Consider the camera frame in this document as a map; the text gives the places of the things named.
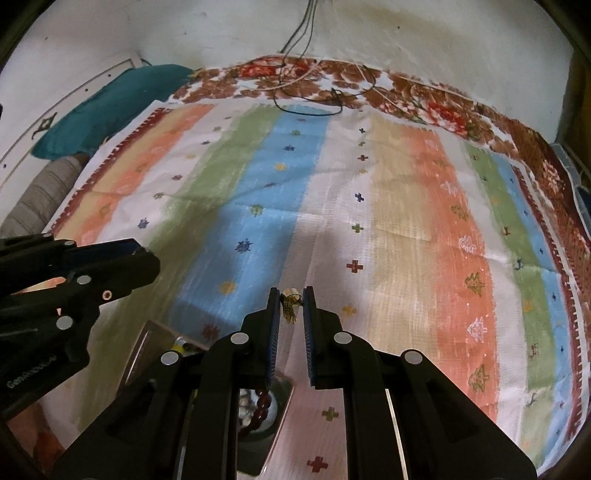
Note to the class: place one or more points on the striped colourful cloth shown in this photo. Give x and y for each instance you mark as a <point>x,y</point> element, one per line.
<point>392,230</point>

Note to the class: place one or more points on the shiny metal tray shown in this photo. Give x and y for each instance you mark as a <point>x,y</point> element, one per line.
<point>152,341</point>

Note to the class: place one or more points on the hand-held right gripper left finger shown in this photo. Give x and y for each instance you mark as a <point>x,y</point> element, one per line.
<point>274,337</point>

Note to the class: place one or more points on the teal pillow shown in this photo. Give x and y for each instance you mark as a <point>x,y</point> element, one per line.
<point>115,106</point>

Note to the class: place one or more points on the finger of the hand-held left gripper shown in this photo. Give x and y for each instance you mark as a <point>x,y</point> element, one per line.
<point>124,270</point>
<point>32,258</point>

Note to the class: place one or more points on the brown floral blanket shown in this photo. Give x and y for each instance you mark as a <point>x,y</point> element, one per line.
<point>406,92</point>

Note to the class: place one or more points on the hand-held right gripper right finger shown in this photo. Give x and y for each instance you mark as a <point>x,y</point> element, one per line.
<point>308,337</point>

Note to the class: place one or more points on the grey striped pillow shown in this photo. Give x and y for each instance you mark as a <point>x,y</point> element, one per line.
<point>41,194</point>

